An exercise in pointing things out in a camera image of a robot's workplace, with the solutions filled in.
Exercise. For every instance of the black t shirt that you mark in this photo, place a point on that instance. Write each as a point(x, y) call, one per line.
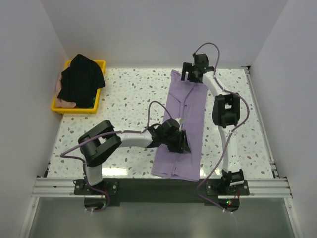
point(80, 82)

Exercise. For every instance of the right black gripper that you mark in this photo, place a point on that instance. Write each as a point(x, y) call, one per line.
point(187, 67)

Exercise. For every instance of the purple t shirt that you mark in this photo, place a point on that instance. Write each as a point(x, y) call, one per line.
point(186, 100)

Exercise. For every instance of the aluminium frame rail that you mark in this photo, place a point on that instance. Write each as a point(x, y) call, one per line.
point(258, 187)

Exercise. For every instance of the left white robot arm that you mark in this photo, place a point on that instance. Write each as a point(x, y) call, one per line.
point(99, 143)

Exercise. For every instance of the pink t shirt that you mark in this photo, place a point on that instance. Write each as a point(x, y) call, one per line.
point(60, 103)

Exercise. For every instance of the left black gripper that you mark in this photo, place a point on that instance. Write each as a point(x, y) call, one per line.
point(182, 145)

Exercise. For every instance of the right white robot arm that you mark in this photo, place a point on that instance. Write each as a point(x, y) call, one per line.
point(226, 116)

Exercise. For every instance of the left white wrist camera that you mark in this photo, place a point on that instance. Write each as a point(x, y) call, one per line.
point(180, 120)

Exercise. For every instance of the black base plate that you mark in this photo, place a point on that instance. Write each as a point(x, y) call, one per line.
point(163, 190)

